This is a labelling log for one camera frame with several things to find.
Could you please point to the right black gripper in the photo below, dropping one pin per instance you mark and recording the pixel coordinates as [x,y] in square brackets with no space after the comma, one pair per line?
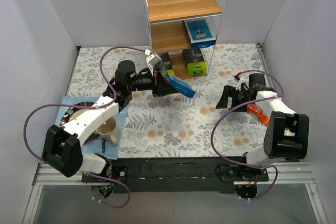
[233,98]

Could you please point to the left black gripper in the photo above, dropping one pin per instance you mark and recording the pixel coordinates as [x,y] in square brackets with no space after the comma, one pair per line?
[156,85]

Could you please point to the black green razor box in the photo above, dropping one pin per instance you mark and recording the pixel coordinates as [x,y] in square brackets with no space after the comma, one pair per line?
[194,61]
[164,66]

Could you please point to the blue Harry's razor box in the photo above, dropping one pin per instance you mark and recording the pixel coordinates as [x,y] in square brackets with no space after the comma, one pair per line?
[200,33]
[181,86]

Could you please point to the orange BIC razor pack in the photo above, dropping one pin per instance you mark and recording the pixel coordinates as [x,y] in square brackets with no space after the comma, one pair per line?
[256,110]

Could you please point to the white wire wooden shelf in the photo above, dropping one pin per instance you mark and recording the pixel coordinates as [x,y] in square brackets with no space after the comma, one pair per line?
[166,32]

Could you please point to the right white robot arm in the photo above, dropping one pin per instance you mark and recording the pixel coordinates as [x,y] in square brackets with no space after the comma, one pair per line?
[287,131]

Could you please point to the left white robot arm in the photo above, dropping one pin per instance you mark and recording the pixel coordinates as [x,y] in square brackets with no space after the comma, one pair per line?
[62,147]

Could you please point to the floral table mat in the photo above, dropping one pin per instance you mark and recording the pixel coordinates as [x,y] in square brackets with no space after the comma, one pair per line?
[176,126]

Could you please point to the beige ceramic mug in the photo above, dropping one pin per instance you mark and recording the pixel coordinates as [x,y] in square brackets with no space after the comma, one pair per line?
[110,131]

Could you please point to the dark knife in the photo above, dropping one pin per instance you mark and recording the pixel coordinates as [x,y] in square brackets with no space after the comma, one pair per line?
[103,146]

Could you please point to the blue checked cloth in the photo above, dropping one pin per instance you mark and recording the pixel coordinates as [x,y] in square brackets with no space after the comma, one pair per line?
[94,145]

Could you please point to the dark rimmed ceramic plate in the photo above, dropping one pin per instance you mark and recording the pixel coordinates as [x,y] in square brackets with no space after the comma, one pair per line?
[72,113]

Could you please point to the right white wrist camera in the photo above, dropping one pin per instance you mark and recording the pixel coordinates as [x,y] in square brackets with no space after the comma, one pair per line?
[242,83]

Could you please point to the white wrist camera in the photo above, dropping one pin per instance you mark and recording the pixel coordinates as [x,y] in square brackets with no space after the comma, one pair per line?
[152,58]
[242,83]

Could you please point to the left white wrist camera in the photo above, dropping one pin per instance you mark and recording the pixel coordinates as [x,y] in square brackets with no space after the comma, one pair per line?
[152,58]

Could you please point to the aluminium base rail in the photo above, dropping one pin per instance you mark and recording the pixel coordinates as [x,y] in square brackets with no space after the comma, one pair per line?
[288,173]

